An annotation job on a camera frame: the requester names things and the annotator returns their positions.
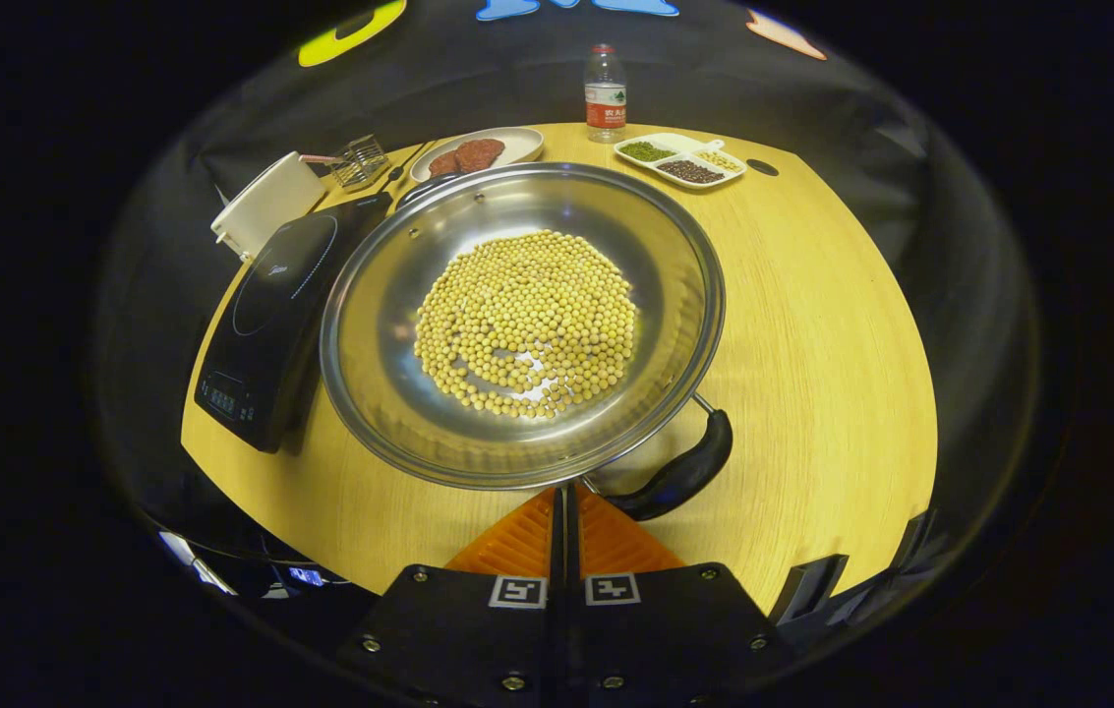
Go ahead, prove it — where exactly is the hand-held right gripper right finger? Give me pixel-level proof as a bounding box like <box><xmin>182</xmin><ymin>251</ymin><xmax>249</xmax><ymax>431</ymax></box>
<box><xmin>566</xmin><ymin>482</ymin><xmax>793</xmax><ymax>708</ymax></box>

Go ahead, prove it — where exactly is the clear plastic water bottle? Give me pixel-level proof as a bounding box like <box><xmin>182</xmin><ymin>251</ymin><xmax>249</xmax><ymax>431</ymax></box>
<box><xmin>584</xmin><ymin>43</ymin><xmax>628</xmax><ymax>145</ymax></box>

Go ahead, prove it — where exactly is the round white plate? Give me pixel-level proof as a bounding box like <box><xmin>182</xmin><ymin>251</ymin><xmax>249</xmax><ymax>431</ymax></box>
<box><xmin>409</xmin><ymin>127</ymin><xmax>546</xmax><ymax>184</ymax></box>

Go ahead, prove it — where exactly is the white toaster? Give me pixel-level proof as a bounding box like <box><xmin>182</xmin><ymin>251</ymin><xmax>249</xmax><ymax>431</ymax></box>
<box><xmin>210</xmin><ymin>150</ymin><xmax>328</xmax><ymax>263</ymax></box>

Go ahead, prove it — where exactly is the black induction cooktop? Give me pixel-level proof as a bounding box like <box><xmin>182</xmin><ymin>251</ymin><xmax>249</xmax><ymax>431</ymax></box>
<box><xmin>194</xmin><ymin>192</ymin><xmax>395</xmax><ymax>454</ymax></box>

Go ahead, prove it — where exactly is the pile of yellow soybeans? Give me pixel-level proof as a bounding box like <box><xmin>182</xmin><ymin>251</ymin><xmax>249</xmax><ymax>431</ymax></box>
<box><xmin>413</xmin><ymin>229</ymin><xmax>639</xmax><ymax>421</ymax></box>

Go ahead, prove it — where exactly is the metal wire basket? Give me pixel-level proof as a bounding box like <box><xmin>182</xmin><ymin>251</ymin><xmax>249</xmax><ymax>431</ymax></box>
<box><xmin>328</xmin><ymin>135</ymin><xmax>390</xmax><ymax>190</ymax></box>

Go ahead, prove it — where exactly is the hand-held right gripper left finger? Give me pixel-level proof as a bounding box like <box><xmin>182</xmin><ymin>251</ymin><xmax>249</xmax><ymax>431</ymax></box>
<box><xmin>335</xmin><ymin>482</ymin><xmax>567</xmax><ymax>708</ymax></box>

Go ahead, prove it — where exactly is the stainless steel pot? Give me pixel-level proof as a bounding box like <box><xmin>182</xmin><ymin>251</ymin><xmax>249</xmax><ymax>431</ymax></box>
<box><xmin>319</xmin><ymin>161</ymin><xmax>734</xmax><ymax>523</ymax></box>

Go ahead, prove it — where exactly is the white divided bean dish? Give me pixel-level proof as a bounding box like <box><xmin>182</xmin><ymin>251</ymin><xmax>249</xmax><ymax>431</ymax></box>
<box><xmin>613</xmin><ymin>132</ymin><xmax>747</xmax><ymax>190</ymax></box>

